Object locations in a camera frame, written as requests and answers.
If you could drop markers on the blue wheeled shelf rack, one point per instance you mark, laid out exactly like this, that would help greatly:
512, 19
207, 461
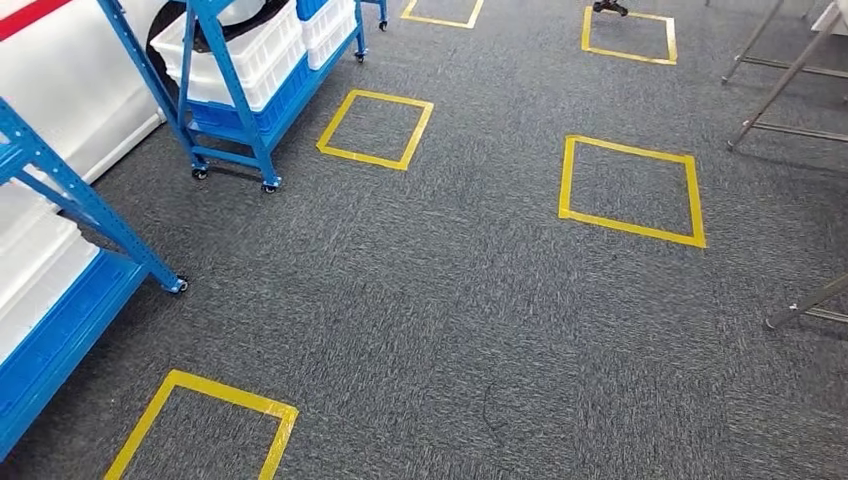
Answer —
228, 73
379, 10

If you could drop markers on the black plastic part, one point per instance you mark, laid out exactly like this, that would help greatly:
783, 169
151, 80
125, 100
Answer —
275, 8

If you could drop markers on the blue metal shelf rack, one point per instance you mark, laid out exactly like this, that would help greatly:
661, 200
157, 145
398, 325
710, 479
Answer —
60, 338

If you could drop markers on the yellow floor tape square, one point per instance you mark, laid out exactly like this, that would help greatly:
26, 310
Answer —
199, 387
371, 98

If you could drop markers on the blue plastic crate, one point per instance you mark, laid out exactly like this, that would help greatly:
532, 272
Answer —
278, 106
308, 5

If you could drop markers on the black wheeled base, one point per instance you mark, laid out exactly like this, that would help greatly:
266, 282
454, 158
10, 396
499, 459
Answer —
609, 6

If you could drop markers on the white car with red stripe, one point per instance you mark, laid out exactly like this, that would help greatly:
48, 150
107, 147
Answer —
66, 86

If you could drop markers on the stainless steel table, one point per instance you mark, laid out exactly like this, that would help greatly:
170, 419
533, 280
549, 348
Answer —
782, 84

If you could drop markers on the white plastic crate stack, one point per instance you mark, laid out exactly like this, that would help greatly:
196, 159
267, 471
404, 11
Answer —
26, 265

